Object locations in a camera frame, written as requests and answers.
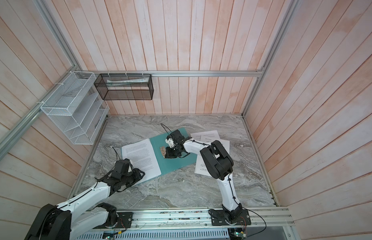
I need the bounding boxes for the metal folder clip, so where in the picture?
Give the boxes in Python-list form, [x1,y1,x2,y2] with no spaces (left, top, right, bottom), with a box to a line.
[160,147,166,158]

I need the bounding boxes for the green file folder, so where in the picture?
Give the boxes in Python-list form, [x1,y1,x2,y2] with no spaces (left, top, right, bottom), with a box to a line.
[125,127,206,187]

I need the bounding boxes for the printed paper sheet front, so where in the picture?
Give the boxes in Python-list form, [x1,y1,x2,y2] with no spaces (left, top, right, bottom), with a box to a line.
[121,139,162,185]

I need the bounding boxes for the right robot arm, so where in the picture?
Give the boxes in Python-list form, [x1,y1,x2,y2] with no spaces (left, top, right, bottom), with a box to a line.
[165,130,244,225]

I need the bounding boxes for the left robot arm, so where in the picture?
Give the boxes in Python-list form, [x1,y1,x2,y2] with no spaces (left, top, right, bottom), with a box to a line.
[25,159,145,240]

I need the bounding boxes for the papers in black basket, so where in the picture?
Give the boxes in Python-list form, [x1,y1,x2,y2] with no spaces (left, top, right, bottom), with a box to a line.
[106,78,150,88]

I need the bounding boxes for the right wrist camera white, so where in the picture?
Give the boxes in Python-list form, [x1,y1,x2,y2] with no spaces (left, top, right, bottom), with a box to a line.
[165,136,175,148]

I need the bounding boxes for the left camera cable black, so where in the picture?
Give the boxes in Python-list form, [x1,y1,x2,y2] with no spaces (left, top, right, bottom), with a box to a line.
[111,146,121,161]

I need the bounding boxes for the camera cable black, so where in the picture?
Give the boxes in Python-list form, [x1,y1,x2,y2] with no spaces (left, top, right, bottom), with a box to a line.
[111,146,121,161]
[161,123,172,135]

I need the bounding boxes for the right camera cable black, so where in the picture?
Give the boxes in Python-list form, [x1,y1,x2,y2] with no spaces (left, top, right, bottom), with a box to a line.
[161,123,172,135]

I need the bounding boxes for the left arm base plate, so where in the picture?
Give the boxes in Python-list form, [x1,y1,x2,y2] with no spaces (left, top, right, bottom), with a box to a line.
[105,212,133,229]

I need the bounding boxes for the aluminium mounting rail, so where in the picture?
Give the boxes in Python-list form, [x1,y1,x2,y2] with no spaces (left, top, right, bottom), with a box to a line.
[85,207,295,233]

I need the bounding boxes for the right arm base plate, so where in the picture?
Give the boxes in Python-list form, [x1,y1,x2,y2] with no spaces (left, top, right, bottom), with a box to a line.
[208,209,251,226]

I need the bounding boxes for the black mesh wall basket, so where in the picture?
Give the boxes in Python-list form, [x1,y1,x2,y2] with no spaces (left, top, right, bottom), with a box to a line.
[94,73,154,101]

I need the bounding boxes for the white wire mesh shelf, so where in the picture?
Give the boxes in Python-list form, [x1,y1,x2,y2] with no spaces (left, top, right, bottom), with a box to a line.
[41,72,109,145]

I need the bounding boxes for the horizontal aluminium wall bar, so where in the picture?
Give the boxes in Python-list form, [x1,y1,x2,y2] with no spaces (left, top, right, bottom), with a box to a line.
[92,70,263,77]

